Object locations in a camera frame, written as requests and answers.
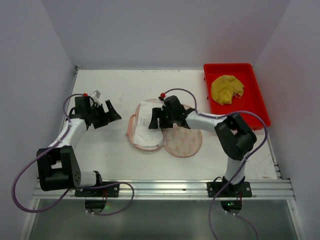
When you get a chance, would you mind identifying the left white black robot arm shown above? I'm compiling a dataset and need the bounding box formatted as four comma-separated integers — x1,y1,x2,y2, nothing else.
36,94,122,192

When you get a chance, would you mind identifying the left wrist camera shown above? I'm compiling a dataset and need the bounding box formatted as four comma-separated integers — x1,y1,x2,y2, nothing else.
83,90,101,105

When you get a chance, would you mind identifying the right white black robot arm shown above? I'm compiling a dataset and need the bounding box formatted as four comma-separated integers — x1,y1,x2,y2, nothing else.
148,95,257,186

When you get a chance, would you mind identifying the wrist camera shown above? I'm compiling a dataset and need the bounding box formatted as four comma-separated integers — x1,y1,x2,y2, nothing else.
158,92,171,108
83,90,101,105

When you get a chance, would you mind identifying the floral mesh laundry bag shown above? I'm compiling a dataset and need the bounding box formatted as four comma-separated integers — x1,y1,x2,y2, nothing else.
126,106,203,158

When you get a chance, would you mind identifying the red plastic tray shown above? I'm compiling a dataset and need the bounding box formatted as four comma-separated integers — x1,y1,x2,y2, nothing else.
203,63,271,127

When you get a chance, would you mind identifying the aluminium mounting rail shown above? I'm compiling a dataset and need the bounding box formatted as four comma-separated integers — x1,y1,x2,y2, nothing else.
32,178,293,200

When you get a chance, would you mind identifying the mustard yellow bra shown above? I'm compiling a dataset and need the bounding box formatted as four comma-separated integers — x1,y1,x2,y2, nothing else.
210,75,245,106

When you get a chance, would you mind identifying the white bra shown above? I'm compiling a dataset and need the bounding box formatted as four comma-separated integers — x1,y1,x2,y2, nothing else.
132,99,164,149

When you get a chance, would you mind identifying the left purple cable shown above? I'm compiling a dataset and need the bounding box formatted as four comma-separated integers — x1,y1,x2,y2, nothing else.
11,93,135,217

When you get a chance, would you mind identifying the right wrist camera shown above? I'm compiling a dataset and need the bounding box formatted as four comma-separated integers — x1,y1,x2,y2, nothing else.
158,92,171,108

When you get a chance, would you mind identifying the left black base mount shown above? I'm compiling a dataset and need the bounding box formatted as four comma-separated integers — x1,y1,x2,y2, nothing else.
74,181,120,213

